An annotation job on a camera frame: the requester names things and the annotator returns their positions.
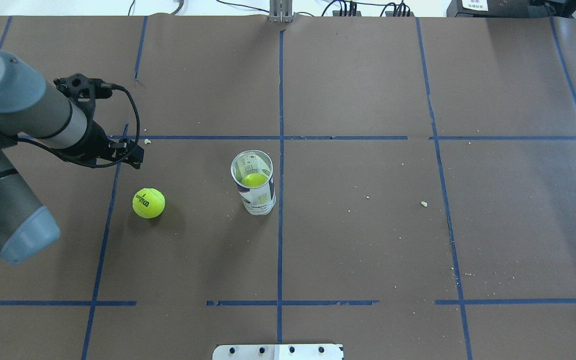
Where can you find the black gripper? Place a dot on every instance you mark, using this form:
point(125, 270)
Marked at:
point(96, 138)

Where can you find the yellow tennis ball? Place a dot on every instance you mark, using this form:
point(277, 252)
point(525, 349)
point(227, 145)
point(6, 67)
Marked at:
point(148, 203)

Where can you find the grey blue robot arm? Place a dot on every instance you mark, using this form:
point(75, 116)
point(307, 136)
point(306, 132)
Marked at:
point(59, 118)

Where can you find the clear tennis ball can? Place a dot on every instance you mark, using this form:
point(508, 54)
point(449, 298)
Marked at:
point(261, 200)

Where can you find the tennis ball inside can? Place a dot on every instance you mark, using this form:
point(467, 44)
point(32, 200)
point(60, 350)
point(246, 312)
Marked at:
point(254, 180)

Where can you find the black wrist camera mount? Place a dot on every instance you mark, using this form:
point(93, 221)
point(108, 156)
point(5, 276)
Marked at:
point(84, 91)

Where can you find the aluminium frame post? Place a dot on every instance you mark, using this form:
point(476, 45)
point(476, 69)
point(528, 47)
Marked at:
point(281, 11)

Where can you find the white camera stand post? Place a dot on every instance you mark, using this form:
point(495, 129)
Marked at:
point(304, 351)

